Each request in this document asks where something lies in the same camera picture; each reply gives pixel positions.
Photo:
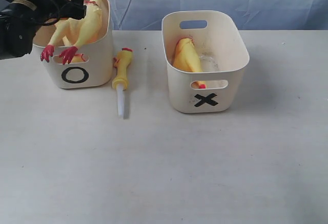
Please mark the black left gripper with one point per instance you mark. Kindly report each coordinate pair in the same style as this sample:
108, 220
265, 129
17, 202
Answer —
32, 14

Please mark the headless yellow rubber chicken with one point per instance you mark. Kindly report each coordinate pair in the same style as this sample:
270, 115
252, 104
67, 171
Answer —
185, 57

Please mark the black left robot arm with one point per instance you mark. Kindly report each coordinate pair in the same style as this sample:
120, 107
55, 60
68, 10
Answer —
15, 43

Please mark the cream bin marked O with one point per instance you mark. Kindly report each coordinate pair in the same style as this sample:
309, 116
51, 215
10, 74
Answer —
97, 68

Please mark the cream bin marked X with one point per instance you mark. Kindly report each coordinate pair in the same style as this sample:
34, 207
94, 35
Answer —
223, 57

